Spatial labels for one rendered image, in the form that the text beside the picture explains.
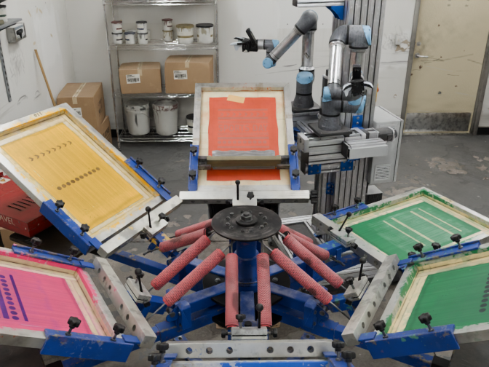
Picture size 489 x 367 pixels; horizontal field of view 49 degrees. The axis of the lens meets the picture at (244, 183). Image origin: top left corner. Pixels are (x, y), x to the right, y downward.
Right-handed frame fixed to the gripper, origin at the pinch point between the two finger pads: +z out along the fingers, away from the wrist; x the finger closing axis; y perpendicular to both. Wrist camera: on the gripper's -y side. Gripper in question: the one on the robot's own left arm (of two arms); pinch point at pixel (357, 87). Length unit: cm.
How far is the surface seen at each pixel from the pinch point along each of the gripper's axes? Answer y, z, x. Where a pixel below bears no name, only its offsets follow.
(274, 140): 31, -14, 49
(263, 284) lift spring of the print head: 43, 110, 39
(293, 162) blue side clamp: 38, 2, 37
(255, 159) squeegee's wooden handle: 32, 11, 56
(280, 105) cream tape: 17, -37, 46
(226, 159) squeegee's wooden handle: 30, 14, 72
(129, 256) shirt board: 60, 62, 117
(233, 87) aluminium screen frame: 4, -40, 74
